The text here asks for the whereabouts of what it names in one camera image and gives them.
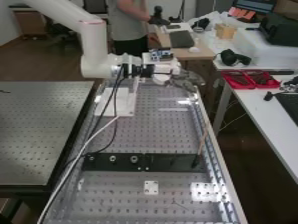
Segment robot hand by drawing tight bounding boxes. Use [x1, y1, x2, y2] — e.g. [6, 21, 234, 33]
[141, 48, 206, 93]

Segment wooden desk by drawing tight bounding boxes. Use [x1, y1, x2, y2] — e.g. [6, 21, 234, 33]
[147, 23, 219, 83]

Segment clear box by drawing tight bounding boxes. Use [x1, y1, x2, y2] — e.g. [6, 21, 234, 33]
[41, 79, 248, 224]

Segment black headphones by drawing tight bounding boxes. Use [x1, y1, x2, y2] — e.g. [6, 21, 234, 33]
[219, 48, 252, 67]

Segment person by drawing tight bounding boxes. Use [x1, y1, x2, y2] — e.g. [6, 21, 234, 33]
[105, 0, 154, 58]

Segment red tray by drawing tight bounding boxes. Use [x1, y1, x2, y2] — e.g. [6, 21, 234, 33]
[221, 70, 258, 91]
[244, 69, 283, 90]

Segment white desk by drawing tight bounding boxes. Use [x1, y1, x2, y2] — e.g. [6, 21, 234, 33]
[211, 73, 298, 185]
[187, 11, 298, 77]

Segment small black upright device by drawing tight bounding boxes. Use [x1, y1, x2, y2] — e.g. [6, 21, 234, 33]
[262, 91, 276, 102]

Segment dark hard case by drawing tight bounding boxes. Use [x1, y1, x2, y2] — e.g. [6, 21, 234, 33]
[258, 12, 298, 48]

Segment black plate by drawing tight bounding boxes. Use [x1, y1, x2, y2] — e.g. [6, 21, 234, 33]
[82, 152, 209, 174]

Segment black keyboard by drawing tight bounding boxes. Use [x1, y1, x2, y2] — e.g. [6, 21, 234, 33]
[272, 92, 298, 128]

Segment small white square plate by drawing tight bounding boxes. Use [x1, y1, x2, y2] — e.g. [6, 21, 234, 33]
[142, 180, 159, 196]

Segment black cable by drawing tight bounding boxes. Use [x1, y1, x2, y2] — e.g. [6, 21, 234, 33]
[84, 65, 126, 157]
[45, 70, 123, 189]

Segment white cable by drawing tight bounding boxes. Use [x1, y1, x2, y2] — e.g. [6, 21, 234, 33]
[36, 114, 122, 224]

